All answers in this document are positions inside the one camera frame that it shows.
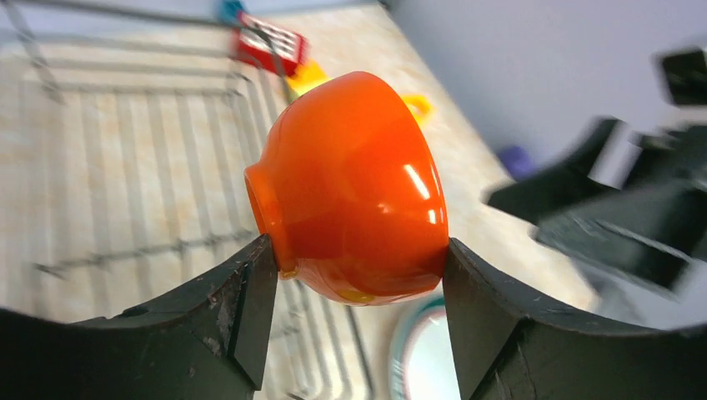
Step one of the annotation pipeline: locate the white plate green red rim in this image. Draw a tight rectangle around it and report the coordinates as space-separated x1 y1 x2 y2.
389 293 461 400

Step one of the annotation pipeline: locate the orange bowl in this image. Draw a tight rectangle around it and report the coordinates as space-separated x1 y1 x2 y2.
244 71 449 306

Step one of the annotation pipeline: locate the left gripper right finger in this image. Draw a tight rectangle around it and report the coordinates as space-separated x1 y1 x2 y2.
443 239 706 399

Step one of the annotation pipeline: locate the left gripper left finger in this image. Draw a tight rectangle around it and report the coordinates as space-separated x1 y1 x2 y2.
1 235 277 399

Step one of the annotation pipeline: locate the red toy block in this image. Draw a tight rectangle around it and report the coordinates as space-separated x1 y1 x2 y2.
231 12 309 77

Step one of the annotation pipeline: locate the grey wire dish rack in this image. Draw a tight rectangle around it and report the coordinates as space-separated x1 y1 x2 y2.
1 1 376 399

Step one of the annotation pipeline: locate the yellow toy triangle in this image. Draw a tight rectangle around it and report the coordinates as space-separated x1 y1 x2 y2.
400 94 434 127

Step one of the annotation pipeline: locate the stack of coloured blocks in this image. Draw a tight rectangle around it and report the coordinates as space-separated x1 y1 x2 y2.
286 58 330 98

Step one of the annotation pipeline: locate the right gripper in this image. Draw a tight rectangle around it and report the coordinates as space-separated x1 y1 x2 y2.
485 43 707 293

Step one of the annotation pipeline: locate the blue small clip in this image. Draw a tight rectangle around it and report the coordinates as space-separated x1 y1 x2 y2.
215 0 247 25

